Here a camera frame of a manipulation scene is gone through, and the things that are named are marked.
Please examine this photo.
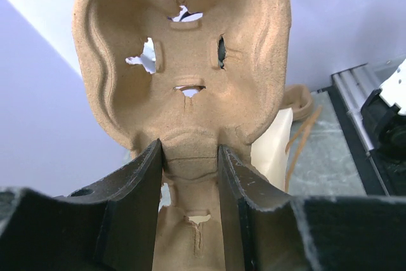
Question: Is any brown cardboard cup carrier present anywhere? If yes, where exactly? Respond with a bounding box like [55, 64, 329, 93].
[280, 84, 314, 121]

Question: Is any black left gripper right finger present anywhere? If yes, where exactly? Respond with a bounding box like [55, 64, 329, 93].
[218, 145, 405, 270]

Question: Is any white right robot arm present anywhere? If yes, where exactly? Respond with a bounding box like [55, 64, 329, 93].
[361, 62, 405, 162]

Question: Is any brown paper bag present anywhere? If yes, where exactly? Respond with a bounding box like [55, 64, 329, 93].
[251, 106, 322, 192]

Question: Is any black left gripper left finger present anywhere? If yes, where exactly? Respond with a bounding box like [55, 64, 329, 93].
[1, 140, 163, 270]

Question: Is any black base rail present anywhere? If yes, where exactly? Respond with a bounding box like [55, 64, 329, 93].
[329, 61, 406, 197]

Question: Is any brown two-cup cardboard carrier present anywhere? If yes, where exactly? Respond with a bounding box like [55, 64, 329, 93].
[72, 0, 291, 270]

